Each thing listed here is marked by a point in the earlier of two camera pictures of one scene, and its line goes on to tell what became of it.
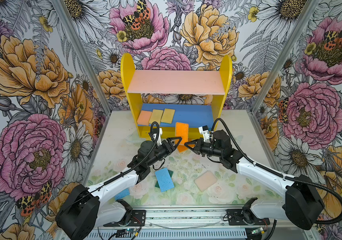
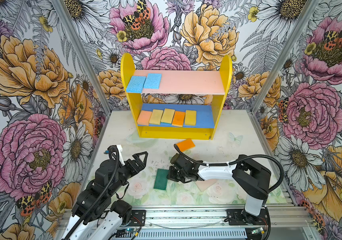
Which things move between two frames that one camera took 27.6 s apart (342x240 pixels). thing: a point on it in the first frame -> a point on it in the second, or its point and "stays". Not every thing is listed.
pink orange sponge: x=144 y=118 stays
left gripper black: x=173 y=146 -> x=130 y=163
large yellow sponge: x=168 y=115 stays
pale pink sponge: x=205 y=180 stays
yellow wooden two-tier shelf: x=198 y=97 stays
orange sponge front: x=182 y=130 -> x=178 y=118
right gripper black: x=194 y=142 -> x=171 y=176
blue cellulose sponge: x=164 y=180 -> x=153 y=81
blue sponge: x=122 y=194 -> x=136 y=84
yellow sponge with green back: x=156 y=116 stays
